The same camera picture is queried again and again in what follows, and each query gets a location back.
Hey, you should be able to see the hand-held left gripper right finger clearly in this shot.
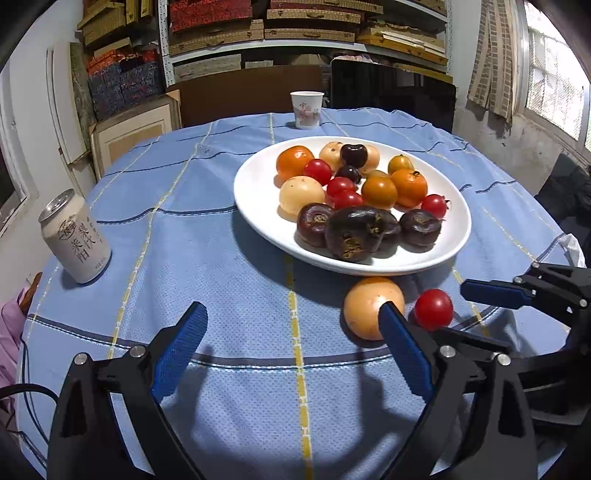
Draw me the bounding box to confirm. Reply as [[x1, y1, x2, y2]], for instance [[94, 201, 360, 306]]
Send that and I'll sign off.
[[378, 301, 539, 480]]

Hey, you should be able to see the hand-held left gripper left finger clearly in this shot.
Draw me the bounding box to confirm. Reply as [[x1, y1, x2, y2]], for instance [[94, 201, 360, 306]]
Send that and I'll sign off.
[[46, 301, 208, 480]]

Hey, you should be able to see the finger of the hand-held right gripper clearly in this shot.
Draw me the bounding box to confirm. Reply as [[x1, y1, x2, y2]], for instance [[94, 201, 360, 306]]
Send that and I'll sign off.
[[434, 325, 571, 370], [461, 262, 591, 319]]

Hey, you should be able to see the red cherry tomato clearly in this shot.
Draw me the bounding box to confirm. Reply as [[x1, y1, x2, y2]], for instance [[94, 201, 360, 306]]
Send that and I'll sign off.
[[332, 190, 365, 210], [326, 176, 358, 197], [420, 194, 450, 219], [303, 159, 333, 186], [414, 289, 454, 332]]

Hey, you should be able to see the pinkish pale round fruit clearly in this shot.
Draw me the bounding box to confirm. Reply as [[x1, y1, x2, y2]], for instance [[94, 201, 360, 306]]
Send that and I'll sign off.
[[343, 277, 406, 341]]

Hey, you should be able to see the dark purple water chestnut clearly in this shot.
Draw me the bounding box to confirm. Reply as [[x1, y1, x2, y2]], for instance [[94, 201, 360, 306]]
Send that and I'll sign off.
[[324, 206, 384, 264], [369, 210, 402, 257], [399, 209, 443, 252], [296, 203, 335, 247]]

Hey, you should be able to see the orange mandarin with stem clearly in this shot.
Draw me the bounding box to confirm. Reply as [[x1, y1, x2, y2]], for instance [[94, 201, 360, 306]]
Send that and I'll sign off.
[[390, 168, 428, 208]]

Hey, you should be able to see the small yellow-orange citrus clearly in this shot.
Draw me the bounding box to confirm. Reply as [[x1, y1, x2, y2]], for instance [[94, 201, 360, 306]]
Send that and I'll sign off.
[[361, 176, 399, 209]]

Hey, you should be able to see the white round plate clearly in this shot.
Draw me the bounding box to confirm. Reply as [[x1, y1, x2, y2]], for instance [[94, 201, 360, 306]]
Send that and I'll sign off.
[[233, 135, 472, 277]]

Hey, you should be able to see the small pale round fruit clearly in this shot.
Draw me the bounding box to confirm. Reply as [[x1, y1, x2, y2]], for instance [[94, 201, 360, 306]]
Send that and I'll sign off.
[[358, 144, 382, 175], [318, 141, 345, 172]]

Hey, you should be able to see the large cream round fruit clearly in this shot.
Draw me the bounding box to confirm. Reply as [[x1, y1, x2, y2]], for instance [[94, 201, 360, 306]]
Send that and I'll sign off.
[[279, 175, 326, 221]]

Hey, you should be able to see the large orange mandarin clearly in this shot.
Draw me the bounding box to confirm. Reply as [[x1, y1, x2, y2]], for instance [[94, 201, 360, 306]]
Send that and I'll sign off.
[[276, 145, 315, 182]]

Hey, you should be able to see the crumpled white tissue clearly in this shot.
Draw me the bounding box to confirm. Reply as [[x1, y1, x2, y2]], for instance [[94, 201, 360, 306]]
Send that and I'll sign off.
[[556, 233, 587, 268]]

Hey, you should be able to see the dark clothing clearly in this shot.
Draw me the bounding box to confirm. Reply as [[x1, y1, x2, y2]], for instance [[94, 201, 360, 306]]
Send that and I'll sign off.
[[536, 152, 591, 232]]

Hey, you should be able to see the blue striped tablecloth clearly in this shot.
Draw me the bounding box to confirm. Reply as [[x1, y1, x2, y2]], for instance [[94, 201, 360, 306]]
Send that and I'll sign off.
[[16, 107, 580, 480]]

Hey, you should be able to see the white beverage can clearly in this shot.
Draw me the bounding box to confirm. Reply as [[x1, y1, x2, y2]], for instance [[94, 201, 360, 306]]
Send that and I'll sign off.
[[38, 188, 112, 284]]

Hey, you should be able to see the wooden chair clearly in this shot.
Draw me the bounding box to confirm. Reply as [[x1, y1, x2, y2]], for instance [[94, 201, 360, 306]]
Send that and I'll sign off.
[[16, 272, 43, 315]]

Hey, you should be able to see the pink garment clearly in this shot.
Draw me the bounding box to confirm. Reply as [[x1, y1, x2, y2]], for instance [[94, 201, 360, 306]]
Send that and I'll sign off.
[[0, 286, 28, 393]]

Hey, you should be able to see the wooden framed panel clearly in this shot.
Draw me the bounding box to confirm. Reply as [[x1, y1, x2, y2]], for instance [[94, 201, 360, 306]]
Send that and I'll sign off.
[[89, 90, 182, 181]]

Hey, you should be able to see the black screen panel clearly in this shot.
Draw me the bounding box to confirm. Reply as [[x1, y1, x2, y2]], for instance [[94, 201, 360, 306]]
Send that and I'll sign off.
[[330, 58, 457, 134]]

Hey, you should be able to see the bright patterned glass window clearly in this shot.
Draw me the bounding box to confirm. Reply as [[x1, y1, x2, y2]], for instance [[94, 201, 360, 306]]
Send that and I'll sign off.
[[517, 0, 591, 153]]

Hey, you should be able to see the checked beige curtain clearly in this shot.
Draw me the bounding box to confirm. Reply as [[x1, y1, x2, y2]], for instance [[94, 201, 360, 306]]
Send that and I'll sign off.
[[466, 0, 520, 125]]

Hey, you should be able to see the white framed sliding window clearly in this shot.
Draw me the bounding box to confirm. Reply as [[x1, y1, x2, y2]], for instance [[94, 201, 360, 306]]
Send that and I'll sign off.
[[0, 69, 38, 236]]

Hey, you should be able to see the white paper cup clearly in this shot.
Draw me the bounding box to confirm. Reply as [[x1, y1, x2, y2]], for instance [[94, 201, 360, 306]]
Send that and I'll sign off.
[[290, 91, 325, 130]]

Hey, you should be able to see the white leaning board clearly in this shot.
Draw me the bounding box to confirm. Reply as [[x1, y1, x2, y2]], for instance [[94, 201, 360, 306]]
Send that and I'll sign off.
[[46, 46, 93, 176]]

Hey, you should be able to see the brown board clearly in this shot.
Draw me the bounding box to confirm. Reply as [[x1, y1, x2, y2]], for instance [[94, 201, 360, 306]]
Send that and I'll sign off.
[[179, 65, 324, 127]]

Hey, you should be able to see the stack of blue patterned boxes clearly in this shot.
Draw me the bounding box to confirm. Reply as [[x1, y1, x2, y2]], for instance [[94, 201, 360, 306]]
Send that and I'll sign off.
[[87, 50, 164, 121]]

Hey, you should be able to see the green marbled panel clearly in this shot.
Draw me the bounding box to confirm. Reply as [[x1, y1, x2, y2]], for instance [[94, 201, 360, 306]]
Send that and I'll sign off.
[[69, 41, 98, 125]]

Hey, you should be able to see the white metal shelving unit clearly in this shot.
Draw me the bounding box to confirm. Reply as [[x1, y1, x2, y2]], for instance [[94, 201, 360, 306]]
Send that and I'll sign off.
[[157, 0, 455, 88]]

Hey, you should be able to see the shelf of patterned boxes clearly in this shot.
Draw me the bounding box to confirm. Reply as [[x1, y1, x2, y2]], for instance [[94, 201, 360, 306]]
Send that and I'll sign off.
[[76, 0, 451, 81]]

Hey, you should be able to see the large red patterned box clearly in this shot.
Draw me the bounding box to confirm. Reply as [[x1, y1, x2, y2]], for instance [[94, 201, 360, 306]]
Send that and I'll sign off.
[[170, 0, 252, 33]]

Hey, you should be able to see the thick black cable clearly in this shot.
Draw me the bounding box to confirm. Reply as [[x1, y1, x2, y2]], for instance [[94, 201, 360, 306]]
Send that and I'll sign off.
[[0, 383, 61, 416]]

